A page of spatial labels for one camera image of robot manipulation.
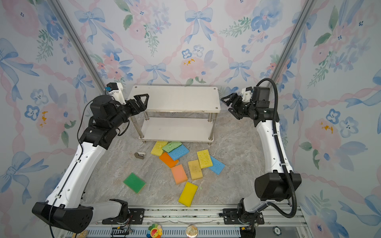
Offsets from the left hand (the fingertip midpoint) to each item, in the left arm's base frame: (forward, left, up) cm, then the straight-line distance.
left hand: (141, 95), depth 65 cm
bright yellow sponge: (-9, -30, -42) cm, 52 cm away
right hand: (+5, -38, -8) cm, 39 cm away
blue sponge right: (-13, -38, -44) cm, 59 cm away
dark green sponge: (-22, +11, -45) cm, 52 cm away
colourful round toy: (-46, -5, -43) cm, 63 cm away
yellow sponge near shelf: (-1, +1, -43) cm, 43 cm away
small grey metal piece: (-6, +12, -44) cm, 46 cm away
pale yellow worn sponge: (-16, -24, -42) cm, 51 cm away
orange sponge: (-8, -6, -43) cm, 44 cm away
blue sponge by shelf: (-5, -14, -42) cm, 44 cm away
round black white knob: (-45, -63, -44) cm, 89 cm away
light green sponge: (-1, -9, -40) cm, 41 cm away
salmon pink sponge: (-18, -15, -43) cm, 49 cm away
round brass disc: (-45, -23, -44) cm, 67 cm away
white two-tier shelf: (+33, -10, -45) cm, 57 cm away
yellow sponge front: (-29, -20, -44) cm, 56 cm away
